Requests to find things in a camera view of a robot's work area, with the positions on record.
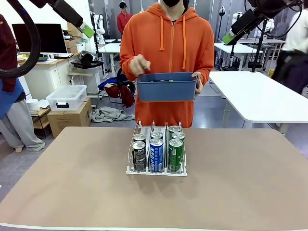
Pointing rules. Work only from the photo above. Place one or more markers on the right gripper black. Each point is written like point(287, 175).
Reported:
point(252, 19)

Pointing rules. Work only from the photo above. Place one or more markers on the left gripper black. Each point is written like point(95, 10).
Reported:
point(63, 9)

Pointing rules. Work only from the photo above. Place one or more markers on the blue plastic bin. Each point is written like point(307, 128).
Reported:
point(166, 89)

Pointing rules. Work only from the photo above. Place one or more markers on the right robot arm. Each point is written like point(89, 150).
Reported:
point(272, 6)

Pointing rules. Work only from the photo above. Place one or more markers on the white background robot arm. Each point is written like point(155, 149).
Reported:
point(99, 24)

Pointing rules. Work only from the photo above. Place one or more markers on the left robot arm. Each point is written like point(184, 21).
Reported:
point(43, 2)

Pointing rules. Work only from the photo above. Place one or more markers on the person's right forearm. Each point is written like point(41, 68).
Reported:
point(126, 69)

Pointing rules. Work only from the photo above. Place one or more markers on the person's left forearm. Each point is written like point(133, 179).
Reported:
point(205, 69)

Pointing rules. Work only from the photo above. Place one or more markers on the green beverage can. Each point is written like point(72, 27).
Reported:
point(178, 135)
point(174, 129)
point(176, 157)

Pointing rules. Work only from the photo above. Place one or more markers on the black beverage can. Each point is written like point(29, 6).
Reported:
point(139, 137)
point(138, 157)

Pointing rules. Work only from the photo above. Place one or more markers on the blue beverage can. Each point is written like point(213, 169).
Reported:
point(156, 156)
point(157, 134)

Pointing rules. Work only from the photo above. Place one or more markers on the person's left hand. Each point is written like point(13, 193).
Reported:
point(199, 84)

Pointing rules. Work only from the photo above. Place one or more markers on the person's right hand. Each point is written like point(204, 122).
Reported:
point(140, 65)

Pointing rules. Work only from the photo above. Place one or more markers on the white background table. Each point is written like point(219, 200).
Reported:
point(109, 48)
point(231, 49)

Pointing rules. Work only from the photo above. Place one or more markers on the stacked cardboard boxes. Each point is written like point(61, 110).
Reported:
point(72, 44)

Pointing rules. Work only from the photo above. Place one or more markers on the black gear on desk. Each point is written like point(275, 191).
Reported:
point(87, 59)

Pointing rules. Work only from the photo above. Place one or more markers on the black stand pole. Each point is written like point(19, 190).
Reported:
point(259, 48)

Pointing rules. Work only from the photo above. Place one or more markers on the bystander in red jacket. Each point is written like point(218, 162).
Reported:
point(124, 20)

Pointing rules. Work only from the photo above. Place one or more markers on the black computer monitor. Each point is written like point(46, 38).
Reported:
point(43, 38)

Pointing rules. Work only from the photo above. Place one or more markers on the yellow plastic basket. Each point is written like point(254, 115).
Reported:
point(271, 72)

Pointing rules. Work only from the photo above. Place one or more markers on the white desk cabinet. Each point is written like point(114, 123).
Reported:
point(48, 74)

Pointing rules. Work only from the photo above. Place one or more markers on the person in orange hoodie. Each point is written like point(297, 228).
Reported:
point(168, 48)

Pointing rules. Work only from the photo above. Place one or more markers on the large white table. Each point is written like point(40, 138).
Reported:
point(260, 96)

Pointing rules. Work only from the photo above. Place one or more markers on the bystander in white top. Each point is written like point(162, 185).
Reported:
point(296, 36)

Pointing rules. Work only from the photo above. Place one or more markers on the clear plastic storage box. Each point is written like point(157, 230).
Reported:
point(72, 96)

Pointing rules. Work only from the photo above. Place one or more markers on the chair with red clothes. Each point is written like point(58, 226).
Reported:
point(115, 91)

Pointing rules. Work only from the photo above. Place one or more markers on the bystander in maroon sweater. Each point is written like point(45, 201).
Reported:
point(7, 60)

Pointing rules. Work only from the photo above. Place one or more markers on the grey cloth heap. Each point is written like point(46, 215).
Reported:
point(108, 114)

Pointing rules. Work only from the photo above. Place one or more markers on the brown cardboard box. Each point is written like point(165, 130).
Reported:
point(69, 120)

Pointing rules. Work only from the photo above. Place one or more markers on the white paper roll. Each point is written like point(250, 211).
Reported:
point(32, 104)

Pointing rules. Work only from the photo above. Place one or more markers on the small wooden shelf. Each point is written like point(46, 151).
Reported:
point(39, 118)

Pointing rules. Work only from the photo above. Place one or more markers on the small wooden block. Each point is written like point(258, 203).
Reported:
point(19, 149)

